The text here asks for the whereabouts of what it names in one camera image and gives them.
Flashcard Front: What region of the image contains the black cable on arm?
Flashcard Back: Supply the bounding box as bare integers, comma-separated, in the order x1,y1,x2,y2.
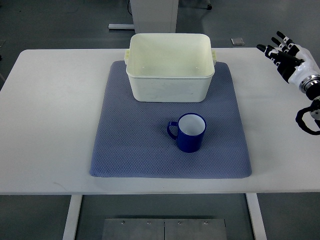
295,99,320,136

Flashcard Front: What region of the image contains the grey metal base plate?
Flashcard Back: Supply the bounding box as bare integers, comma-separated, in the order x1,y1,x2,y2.
102,218,227,240

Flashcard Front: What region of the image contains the white table right leg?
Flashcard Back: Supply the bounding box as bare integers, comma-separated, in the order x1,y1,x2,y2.
245,193,267,240

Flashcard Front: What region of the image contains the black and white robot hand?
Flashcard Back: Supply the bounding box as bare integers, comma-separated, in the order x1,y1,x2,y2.
256,31,320,87

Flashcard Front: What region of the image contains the white table left leg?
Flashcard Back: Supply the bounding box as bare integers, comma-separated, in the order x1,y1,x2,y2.
62,194,83,240

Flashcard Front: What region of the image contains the blue textured mat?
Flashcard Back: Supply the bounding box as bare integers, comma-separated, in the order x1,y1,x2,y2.
89,61,252,179

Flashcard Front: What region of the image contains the blue ceramic mug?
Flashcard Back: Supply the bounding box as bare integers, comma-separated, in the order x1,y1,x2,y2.
166,112,207,153

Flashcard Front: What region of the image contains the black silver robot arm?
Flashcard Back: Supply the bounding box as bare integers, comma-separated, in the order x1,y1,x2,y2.
299,74,320,101

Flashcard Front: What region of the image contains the small grey floor plate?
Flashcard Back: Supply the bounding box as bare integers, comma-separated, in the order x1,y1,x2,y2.
230,37,245,46

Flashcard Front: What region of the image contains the white table leg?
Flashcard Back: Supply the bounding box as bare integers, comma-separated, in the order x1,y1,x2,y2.
62,194,83,240
245,193,267,240

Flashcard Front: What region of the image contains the white pedestal column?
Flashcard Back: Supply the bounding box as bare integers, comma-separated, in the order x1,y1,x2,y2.
130,0,179,34

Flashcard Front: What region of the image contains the white floor foot bar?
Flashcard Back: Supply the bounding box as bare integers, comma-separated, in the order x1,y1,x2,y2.
108,23,135,30

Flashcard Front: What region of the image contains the cream plastic storage box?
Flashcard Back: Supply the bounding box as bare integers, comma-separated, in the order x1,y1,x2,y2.
124,33,216,103

